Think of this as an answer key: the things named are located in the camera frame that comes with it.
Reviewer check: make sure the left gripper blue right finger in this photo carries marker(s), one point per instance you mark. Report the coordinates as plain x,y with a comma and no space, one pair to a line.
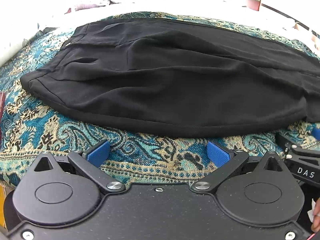
229,163

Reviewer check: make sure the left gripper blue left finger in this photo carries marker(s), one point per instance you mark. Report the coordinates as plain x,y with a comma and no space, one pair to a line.
87,164

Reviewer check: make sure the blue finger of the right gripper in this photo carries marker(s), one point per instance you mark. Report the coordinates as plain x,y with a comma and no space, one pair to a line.
316,133

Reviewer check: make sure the black pants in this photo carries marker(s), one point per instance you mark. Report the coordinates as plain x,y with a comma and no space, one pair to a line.
180,79

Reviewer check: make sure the person's right hand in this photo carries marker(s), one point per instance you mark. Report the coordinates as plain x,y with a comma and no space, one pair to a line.
316,219

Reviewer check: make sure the teal paisley bedspread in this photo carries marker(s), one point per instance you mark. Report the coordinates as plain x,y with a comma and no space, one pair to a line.
29,127

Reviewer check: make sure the yellow patterned item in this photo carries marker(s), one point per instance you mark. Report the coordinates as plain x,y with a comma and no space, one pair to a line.
2,199

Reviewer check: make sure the floral grey pillow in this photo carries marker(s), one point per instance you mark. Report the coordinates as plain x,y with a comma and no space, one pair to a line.
88,4

